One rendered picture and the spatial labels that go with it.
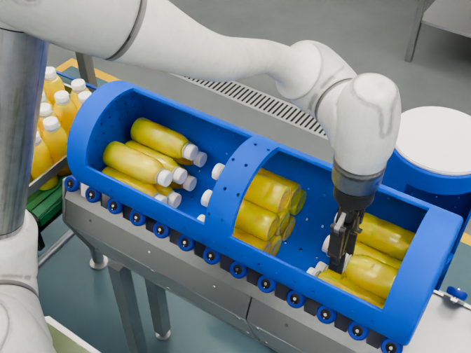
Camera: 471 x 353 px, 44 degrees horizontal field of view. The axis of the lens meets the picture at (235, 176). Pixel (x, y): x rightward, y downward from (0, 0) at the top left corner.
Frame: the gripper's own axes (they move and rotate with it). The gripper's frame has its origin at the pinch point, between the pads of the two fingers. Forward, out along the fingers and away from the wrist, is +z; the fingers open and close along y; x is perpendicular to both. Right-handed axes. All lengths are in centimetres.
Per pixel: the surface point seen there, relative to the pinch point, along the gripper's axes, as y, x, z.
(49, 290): 4, 122, 111
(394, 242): 8.4, -7.9, 0.7
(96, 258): 24, 112, 105
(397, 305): -7.5, -14.2, -2.0
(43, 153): -4, 83, 9
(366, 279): -2.5, -6.6, 1.5
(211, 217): -7.6, 27.0, -2.0
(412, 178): 43.1, -2.2, 14.3
